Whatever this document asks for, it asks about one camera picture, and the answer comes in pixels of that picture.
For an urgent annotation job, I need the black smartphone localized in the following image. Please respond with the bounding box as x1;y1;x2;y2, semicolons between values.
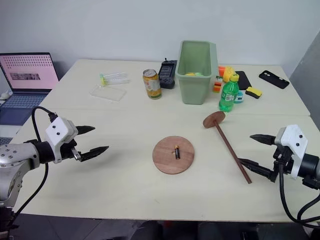
258;69;291;90

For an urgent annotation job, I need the wooden stick with disc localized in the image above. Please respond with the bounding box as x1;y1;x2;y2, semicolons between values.
202;111;253;185

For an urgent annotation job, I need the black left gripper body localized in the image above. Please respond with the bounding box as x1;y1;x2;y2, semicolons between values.
59;136;82;162

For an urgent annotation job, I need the blue tape roll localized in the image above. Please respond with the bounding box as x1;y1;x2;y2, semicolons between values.
233;89;245;104

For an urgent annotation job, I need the white small object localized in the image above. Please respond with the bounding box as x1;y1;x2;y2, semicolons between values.
0;90;14;101

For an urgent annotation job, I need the yellow toy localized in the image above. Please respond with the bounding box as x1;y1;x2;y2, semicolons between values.
217;65;237;84

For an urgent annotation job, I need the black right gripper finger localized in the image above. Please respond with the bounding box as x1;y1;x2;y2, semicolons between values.
249;133;277;147
237;157;274;180

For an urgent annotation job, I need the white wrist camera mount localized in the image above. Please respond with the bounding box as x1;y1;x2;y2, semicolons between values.
44;116;77;165
274;124;309;181

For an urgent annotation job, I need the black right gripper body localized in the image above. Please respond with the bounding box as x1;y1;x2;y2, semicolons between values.
268;144;295;183

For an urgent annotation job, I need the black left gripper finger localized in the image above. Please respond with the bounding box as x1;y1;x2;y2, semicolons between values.
79;145;110;162
75;125;96;137

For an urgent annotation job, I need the yellow drink can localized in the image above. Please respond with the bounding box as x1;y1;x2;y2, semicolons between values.
142;68;163;100

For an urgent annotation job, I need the green plastic bottle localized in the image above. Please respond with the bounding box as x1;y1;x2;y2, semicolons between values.
218;73;241;113

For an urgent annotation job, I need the green plastic bin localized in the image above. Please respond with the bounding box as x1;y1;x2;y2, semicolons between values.
174;40;218;106

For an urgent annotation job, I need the clear flat plastic case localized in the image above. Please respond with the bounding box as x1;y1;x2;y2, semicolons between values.
89;84;128;103

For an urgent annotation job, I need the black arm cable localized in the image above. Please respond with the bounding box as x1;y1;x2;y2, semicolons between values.
278;161;320;224
13;106;59;219

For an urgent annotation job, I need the grey partition panel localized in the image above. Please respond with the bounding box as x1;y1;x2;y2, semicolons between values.
288;31;320;117

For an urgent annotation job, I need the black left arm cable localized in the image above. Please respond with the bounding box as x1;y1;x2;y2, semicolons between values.
13;106;59;219

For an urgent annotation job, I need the black handheld device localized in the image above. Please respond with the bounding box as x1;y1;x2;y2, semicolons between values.
158;58;179;90

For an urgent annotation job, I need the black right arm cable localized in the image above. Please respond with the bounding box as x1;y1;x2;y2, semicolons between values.
278;161;320;224

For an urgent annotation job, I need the open laptop pink screen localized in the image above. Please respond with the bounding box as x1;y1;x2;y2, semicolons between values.
0;52;60;126

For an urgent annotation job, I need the orange and yellow block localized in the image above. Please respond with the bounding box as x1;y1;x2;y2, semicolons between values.
212;75;224;94

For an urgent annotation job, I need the clear tube with green cap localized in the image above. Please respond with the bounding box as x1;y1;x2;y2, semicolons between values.
99;71;132;87

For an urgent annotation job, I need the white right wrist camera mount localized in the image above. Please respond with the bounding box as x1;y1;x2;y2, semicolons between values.
274;124;309;181

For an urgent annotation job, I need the round wooden base disc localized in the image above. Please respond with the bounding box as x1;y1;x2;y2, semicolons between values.
152;135;196;175

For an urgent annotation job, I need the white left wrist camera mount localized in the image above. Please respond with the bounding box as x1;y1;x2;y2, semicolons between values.
44;116;77;165

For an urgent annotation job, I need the yellow and black eraser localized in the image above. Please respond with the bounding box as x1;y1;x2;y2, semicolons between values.
244;86;263;100

